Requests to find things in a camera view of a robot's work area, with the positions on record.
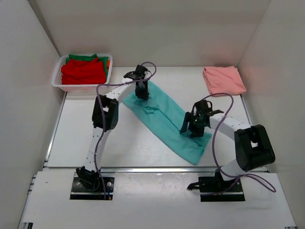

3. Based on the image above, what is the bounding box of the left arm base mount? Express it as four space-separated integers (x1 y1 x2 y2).
70 167 115 201

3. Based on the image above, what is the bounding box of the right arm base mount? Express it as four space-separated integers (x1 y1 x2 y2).
187 169 245 202

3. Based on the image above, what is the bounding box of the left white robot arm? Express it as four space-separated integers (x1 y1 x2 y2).
77 64 153 190

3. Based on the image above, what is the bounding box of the red t shirt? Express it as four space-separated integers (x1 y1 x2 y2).
61 58 107 85

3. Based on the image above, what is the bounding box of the teal t shirt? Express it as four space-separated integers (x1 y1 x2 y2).
123 82 212 165

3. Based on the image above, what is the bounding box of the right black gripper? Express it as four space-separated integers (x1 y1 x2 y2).
180 112 205 137

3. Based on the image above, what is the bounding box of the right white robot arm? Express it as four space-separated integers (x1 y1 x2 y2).
180 100 275 191

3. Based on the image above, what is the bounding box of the folded pink t shirt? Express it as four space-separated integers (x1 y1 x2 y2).
203 66 247 95

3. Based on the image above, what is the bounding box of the green t shirt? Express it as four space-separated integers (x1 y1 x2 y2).
65 54 109 75

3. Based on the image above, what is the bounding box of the white plastic basket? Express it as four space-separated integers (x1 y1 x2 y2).
51 53 113 92

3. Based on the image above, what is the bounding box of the metal table rail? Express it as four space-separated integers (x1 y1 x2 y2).
45 166 267 174

